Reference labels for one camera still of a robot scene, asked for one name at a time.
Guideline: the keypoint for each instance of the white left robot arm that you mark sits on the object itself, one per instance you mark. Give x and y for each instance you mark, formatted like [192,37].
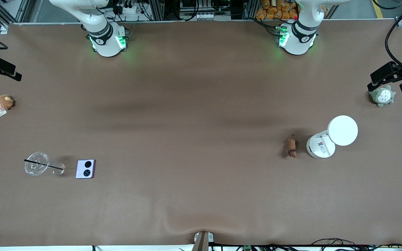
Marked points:
[300,38]

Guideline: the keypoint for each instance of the white power strip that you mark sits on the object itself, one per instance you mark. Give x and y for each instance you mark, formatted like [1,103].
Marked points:
[201,16]

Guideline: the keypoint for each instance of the clear plastic lidded cup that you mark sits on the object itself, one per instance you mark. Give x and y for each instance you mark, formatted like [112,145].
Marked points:
[40,164]

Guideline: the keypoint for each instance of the brown lion figurine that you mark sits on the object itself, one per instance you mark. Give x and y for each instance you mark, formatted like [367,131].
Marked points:
[291,146]

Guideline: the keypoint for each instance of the black drinking straw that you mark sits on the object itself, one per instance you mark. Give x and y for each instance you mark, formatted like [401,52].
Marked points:
[44,165]

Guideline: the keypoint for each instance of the white round container with lid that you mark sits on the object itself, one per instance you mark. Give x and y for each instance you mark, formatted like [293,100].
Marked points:
[340,130]

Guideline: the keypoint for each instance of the orange plush toys pile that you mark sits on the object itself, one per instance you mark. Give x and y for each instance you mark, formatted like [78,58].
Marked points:
[276,9]

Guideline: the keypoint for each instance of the brown plush toy with tag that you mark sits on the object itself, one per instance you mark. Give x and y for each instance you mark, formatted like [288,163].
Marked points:
[4,102]

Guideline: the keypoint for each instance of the grey totoro plush toy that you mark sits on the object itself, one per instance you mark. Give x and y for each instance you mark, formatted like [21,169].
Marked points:
[382,96]

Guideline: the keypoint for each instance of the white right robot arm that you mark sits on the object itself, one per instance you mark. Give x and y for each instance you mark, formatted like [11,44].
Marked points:
[103,38]

